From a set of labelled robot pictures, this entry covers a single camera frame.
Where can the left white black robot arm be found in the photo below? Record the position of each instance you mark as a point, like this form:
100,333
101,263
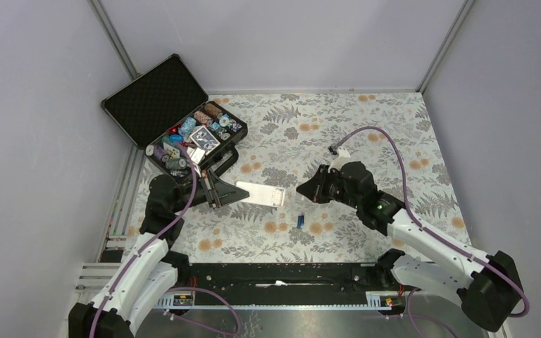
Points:
121,306

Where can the white remote control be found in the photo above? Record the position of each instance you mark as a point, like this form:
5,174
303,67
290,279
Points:
262,194

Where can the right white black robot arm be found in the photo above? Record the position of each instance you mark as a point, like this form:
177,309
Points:
486,287

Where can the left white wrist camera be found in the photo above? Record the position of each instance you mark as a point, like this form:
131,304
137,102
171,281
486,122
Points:
196,155

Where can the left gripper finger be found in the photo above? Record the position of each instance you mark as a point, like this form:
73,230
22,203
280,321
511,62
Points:
224,193
221,160

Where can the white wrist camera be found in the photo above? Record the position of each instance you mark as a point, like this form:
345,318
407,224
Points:
196,155
342,157

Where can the floral table mat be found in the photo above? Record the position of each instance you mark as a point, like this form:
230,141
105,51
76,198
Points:
288,138

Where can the playing card deck box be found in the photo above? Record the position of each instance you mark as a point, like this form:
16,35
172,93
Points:
204,139

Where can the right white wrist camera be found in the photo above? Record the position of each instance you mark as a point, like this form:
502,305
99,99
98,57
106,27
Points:
342,157

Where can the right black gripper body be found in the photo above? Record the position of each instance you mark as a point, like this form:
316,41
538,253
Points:
332,188

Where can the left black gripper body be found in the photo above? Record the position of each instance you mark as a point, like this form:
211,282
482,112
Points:
204,191

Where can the black poker chip case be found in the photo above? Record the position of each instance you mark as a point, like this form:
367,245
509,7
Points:
158,102

